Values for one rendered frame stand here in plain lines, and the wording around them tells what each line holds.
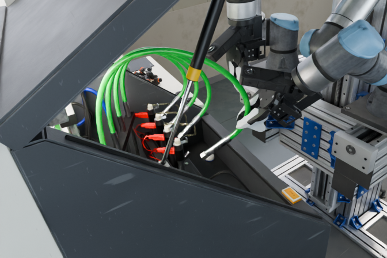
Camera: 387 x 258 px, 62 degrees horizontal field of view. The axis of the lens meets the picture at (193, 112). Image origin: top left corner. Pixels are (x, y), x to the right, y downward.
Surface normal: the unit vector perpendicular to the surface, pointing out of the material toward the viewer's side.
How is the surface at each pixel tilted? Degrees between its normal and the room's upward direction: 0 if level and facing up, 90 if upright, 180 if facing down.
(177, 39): 90
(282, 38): 92
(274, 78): 18
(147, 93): 90
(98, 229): 90
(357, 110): 0
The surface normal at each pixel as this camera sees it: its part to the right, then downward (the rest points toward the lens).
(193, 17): 0.54, 0.39
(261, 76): 0.06, -0.68
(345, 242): -0.10, -0.85
